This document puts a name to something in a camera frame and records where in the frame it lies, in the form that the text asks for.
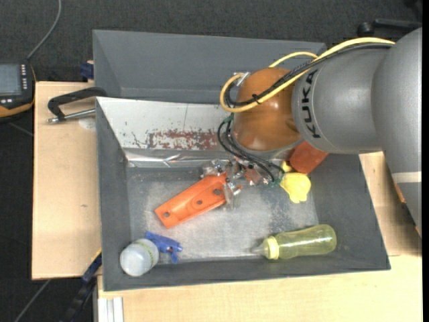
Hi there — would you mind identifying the white spray bottle blue trigger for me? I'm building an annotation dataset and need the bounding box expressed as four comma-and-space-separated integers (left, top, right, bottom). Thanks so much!
119, 230, 184, 278

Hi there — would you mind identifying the yellow toy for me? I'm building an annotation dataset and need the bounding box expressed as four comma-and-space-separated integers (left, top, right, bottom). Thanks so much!
280, 160, 312, 204

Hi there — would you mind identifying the grey metal bin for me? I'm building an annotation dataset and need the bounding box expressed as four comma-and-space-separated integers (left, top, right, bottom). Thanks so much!
92, 29, 391, 292

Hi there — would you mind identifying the orange block with holes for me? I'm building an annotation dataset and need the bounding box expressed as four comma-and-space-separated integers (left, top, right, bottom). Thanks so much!
154, 174, 229, 229

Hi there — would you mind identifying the pale wood board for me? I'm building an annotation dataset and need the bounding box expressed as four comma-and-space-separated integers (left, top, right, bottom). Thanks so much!
32, 80, 422, 280

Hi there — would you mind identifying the yellow clear baby bottle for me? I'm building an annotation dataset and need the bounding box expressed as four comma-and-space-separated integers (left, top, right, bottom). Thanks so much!
251, 224, 338, 261

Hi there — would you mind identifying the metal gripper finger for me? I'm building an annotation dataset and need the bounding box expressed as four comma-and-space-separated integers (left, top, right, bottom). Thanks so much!
223, 181, 243, 211
202, 159, 229, 178

